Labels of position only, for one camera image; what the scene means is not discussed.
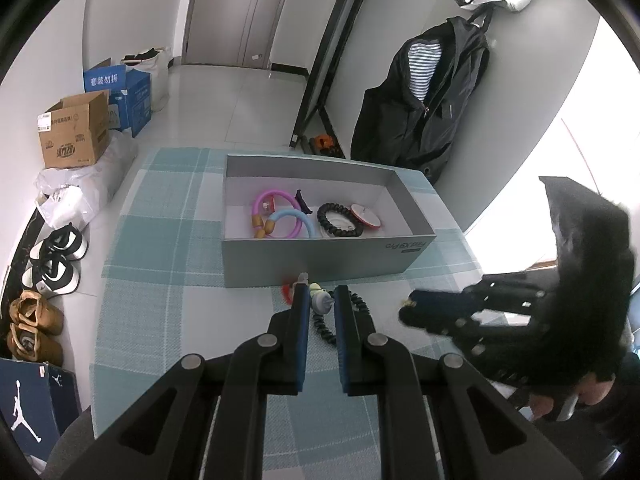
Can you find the black spiral hair tie flower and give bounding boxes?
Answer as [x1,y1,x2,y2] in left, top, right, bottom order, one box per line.
[311,289,374,347]

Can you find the red base clear ring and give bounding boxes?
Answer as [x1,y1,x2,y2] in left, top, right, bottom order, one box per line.
[281,272,335,316]

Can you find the blue bracelet with wooden beads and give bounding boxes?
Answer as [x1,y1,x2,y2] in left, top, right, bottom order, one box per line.
[252,208,314,240]

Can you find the purple bracelet with Kuromi charm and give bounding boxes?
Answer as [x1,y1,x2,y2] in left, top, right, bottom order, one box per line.
[250,187,315,239]

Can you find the person's right hand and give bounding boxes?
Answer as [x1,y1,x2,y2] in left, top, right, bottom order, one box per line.
[527,373,616,420]

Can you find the red rimmed white badge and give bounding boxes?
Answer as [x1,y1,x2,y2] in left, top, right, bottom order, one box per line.
[350,204,382,230]

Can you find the checkered teal tablecloth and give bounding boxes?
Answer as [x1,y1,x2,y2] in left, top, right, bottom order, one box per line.
[89,146,507,480]

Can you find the grey phone box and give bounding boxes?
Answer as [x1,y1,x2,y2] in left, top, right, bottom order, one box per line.
[221,154,436,288]

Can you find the black jacket striped lining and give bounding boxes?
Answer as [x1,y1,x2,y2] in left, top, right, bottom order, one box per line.
[349,4,495,183]

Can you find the grey chair seat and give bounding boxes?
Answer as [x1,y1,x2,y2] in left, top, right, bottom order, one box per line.
[40,408,96,480]

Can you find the navy Jordan shoe box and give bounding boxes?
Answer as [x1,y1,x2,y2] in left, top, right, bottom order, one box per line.
[0,359,81,462]

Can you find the black white sneaker near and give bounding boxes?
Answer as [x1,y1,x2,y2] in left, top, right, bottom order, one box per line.
[22,255,80,299]

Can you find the black white sneaker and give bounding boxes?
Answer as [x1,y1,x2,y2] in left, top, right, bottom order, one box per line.
[22,255,80,299]
[28,223,89,262]

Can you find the black white sneaker far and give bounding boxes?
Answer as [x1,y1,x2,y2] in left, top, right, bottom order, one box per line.
[28,223,89,262]

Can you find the brown shoe upper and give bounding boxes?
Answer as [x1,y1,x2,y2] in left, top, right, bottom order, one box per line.
[9,289,64,336]

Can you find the brown shoe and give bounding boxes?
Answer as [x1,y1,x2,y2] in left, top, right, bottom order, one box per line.
[6,323,64,367]
[9,289,64,336]

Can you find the brown shoe lower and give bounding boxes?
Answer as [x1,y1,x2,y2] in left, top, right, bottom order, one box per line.
[6,323,64,367]

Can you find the white plastic bags pile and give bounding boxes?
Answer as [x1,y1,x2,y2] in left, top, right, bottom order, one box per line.
[35,130,138,231]

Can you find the blue cardboard box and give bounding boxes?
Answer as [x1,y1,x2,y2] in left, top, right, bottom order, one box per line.
[84,58,152,138]

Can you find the brown cardboard box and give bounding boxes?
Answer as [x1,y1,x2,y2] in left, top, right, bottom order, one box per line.
[37,91,110,169]

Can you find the white plastic bag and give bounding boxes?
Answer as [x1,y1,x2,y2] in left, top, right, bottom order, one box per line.
[120,47,172,113]

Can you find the grey door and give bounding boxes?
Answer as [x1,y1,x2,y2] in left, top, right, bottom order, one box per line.
[181,0,285,70]

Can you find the black spiral hair tie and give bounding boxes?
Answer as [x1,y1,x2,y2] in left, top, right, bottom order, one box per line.
[316,201,366,239]

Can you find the black mirror frame stand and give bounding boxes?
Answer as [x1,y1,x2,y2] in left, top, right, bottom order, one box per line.
[290,0,364,158]

